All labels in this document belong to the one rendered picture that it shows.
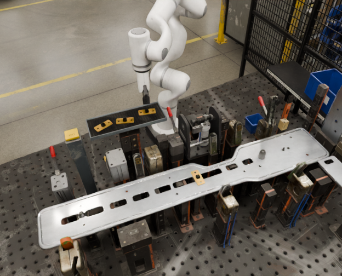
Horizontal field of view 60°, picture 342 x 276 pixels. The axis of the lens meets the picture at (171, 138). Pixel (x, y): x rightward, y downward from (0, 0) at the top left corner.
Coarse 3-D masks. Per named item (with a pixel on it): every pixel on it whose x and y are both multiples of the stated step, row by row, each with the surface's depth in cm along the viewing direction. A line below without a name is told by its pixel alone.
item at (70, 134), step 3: (72, 129) 137; (75, 129) 137; (66, 132) 136; (69, 132) 136; (72, 132) 136; (75, 132) 136; (66, 135) 135; (69, 135) 135; (72, 135) 135; (75, 135) 135; (78, 135) 135; (66, 138) 133; (69, 138) 133; (72, 138) 134; (75, 138) 134
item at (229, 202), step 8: (224, 200) 122; (232, 200) 122; (216, 208) 133; (224, 208) 123; (232, 208) 120; (216, 216) 137; (224, 216) 126; (232, 216) 126; (216, 224) 140; (224, 224) 130; (216, 232) 142; (224, 232) 136; (216, 240) 145; (224, 240) 139
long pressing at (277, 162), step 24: (264, 144) 150; (288, 144) 150; (312, 144) 149; (192, 168) 140; (216, 168) 140; (240, 168) 139; (264, 168) 139; (288, 168) 139; (96, 192) 131; (120, 192) 131; (144, 192) 131; (168, 192) 131; (192, 192) 130; (48, 216) 124; (96, 216) 123; (120, 216) 123; (48, 240) 116
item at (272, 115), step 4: (272, 96) 143; (276, 96) 143; (272, 100) 142; (276, 100) 140; (268, 104) 146; (272, 104) 145; (276, 104) 141; (268, 108) 147; (272, 108) 147; (268, 112) 148; (272, 112) 148; (268, 116) 148; (272, 116) 150; (268, 120) 150; (272, 120) 151; (268, 124) 151; (272, 124) 152
